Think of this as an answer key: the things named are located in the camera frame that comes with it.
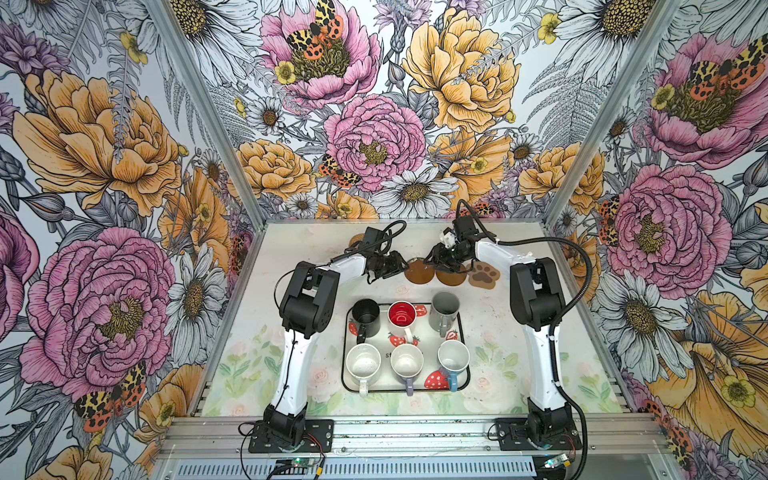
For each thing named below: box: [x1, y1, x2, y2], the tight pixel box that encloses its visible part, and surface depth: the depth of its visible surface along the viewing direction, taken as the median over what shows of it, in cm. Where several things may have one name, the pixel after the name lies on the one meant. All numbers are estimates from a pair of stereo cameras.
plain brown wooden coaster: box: [435, 270, 467, 287], surface depth 106 cm
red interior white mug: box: [387, 300, 417, 344], surface depth 89 cm
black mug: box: [352, 298, 381, 344], surface depth 90 cm
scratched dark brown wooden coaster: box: [404, 258, 435, 285], surface depth 107 cm
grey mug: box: [429, 291, 460, 338], surface depth 89 cm
